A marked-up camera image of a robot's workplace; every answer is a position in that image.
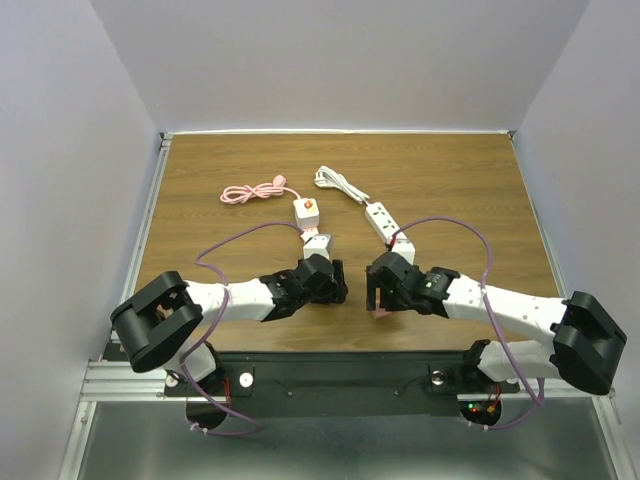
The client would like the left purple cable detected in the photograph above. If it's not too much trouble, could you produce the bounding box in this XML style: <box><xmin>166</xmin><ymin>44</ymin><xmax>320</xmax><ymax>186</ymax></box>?
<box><xmin>179</xmin><ymin>221</ymin><xmax>306</xmax><ymax>436</ymax></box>

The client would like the pink power strip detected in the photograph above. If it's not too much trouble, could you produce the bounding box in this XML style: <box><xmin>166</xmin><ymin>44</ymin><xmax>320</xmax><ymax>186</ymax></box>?
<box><xmin>300</xmin><ymin>227</ymin><xmax>319</xmax><ymax>242</ymax></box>

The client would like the white power strip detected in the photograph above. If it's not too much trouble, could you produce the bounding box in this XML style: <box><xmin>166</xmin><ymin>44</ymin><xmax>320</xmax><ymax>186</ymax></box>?
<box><xmin>365</xmin><ymin>202</ymin><xmax>399</xmax><ymax>245</ymax></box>

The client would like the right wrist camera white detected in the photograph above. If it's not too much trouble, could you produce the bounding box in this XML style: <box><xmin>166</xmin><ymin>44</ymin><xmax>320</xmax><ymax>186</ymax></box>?
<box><xmin>389</xmin><ymin>234</ymin><xmax>416</xmax><ymax>264</ymax></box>

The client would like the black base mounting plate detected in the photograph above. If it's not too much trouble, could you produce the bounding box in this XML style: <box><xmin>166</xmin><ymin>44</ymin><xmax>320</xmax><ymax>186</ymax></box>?
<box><xmin>164</xmin><ymin>351</ymin><xmax>531</xmax><ymax>420</ymax></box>

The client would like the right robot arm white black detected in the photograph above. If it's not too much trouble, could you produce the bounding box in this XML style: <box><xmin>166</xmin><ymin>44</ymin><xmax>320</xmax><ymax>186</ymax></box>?
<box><xmin>366</xmin><ymin>252</ymin><xmax>627</xmax><ymax>395</ymax></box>

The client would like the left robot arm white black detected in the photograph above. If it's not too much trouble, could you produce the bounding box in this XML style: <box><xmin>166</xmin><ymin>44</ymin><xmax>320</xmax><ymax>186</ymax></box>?
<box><xmin>110</xmin><ymin>254</ymin><xmax>348</xmax><ymax>394</ymax></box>

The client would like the white power cord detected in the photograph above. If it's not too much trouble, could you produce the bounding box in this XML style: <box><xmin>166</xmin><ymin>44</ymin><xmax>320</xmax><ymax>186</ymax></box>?
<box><xmin>313</xmin><ymin>165</ymin><xmax>373</xmax><ymax>206</ymax></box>

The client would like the white cube socket adapter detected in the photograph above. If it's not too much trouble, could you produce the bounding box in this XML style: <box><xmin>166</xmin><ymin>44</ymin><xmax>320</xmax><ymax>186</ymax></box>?
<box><xmin>293</xmin><ymin>198</ymin><xmax>320</xmax><ymax>230</ymax></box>

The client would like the aluminium frame rail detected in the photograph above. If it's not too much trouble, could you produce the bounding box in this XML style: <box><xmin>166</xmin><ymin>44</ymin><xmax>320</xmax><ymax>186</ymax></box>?
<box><xmin>80</xmin><ymin>361</ymin><xmax>166</xmax><ymax>402</ymax></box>

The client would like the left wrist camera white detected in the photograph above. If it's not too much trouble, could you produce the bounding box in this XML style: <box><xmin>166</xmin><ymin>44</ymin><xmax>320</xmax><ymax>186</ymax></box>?
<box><xmin>303</xmin><ymin>234</ymin><xmax>333</xmax><ymax>260</ymax></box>

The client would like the pink usb charger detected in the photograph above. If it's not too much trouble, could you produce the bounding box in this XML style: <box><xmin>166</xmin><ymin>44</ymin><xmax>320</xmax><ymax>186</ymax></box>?
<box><xmin>372</xmin><ymin>308</ymin><xmax>391</xmax><ymax>320</ymax></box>

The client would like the pink power cord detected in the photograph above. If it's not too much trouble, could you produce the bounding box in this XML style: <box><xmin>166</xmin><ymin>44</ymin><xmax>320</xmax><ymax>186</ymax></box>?
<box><xmin>219</xmin><ymin>174</ymin><xmax>304</xmax><ymax>205</ymax></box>

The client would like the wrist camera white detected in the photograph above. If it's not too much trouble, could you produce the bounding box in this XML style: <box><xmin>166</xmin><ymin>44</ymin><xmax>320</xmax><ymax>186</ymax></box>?
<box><xmin>303</xmin><ymin>234</ymin><xmax>333</xmax><ymax>260</ymax></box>
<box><xmin>389</xmin><ymin>234</ymin><xmax>416</xmax><ymax>264</ymax></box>

